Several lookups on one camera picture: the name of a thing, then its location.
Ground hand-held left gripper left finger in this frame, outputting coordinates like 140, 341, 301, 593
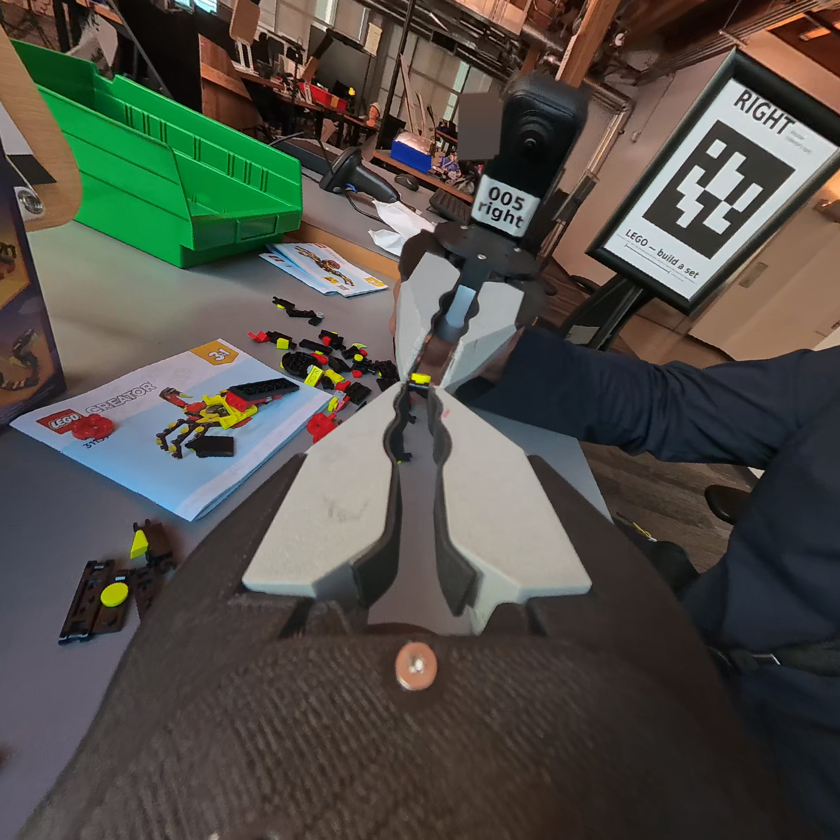
241, 384, 404, 610

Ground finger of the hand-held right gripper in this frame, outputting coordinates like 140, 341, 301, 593
438, 281, 527, 396
394, 251, 462, 388

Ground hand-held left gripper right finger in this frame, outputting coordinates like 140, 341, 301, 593
425, 386, 595, 636

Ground person's right forearm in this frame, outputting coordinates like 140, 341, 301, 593
456, 327, 788, 470

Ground long black lego assembly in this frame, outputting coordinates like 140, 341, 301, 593
272, 297, 324, 327

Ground pile of lego pieces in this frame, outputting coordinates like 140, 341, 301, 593
281, 328, 403, 442

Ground large black studded lego plate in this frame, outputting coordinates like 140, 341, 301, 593
226, 379, 301, 403

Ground black lego plate assembly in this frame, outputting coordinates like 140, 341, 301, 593
59, 520, 181, 647

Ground purple lego set box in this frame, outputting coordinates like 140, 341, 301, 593
0, 154, 67, 427

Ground person's right hand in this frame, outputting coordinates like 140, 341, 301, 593
420, 336, 455, 383

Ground crumpled white paper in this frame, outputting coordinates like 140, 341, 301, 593
367, 200, 437, 257

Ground black keyboard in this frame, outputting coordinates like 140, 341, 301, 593
430, 189, 475, 223

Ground black sign stand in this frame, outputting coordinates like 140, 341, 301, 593
563, 274, 657, 352

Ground black barcode scanner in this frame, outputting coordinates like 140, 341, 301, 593
319, 146, 400, 204

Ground framed marker sign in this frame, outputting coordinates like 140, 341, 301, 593
586, 47, 840, 316

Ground blue scorpion instruction booklet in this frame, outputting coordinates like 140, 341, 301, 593
10, 338, 336, 522

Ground person's torso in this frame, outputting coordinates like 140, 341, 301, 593
682, 348, 840, 840

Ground green plastic bin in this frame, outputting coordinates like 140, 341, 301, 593
10, 39, 304, 270

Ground brown cardboard flap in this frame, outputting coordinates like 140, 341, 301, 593
0, 26, 83, 232

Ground wooden post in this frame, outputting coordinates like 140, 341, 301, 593
556, 0, 621, 86

